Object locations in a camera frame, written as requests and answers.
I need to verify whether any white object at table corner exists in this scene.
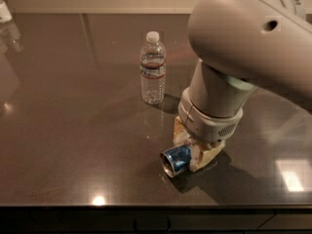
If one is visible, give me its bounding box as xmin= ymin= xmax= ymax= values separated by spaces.
xmin=0 ymin=0 xmax=13 ymax=23

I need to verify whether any clear plastic water bottle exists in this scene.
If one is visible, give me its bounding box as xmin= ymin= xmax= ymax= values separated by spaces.
xmin=139 ymin=31 xmax=167 ymax=105

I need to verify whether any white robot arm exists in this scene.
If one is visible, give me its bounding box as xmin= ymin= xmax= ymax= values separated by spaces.
xmin=161 ymin=0 xmax=312 ymax=176

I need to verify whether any blue silver redbull can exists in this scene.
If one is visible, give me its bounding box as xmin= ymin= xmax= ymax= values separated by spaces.
xmin=160 ymin=144 xmax=191 ymax=177

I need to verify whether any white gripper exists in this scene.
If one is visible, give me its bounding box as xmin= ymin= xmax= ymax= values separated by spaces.
xmin=173 ymin=88 xmax=243 ymax=172

